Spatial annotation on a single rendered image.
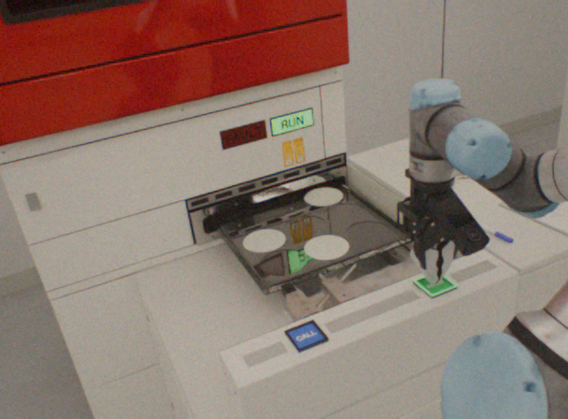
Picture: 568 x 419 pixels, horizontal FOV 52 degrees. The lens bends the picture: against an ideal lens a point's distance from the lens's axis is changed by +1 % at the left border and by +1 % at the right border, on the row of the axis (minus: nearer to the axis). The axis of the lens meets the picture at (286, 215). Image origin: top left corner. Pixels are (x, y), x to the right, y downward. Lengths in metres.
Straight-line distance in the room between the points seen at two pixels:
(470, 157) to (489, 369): 0.32
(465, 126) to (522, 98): 3.36
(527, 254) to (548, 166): 0.34
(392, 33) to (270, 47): 2.09
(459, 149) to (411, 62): 2.71
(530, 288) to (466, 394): 0.61
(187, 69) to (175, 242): 0.44
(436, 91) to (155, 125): 0.69
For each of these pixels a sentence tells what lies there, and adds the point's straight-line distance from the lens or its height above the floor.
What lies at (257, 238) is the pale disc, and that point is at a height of 0.90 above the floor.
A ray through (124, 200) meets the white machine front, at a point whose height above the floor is 1.02.
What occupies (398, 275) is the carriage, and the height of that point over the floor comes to 0.88.
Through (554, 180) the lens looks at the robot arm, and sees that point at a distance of 0.88.
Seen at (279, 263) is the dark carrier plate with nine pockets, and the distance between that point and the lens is 1.28.
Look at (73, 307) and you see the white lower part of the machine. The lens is 1.52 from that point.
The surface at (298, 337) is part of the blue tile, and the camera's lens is 0.99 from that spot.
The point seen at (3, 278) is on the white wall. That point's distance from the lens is 3.16.
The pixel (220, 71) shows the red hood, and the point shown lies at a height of 1.28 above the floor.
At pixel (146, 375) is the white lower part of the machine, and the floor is 0.50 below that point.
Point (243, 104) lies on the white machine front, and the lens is 1.41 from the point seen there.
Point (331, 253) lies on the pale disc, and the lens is 1.29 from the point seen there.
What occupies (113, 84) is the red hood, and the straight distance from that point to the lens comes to 1.26.
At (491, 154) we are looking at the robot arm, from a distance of 0.83.
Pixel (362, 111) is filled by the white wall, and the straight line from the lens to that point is 3.41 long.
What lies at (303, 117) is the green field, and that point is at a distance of 1.48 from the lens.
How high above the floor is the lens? 1.62
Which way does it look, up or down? 30 degrees down
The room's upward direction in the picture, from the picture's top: 7 degrees counter-clockwise
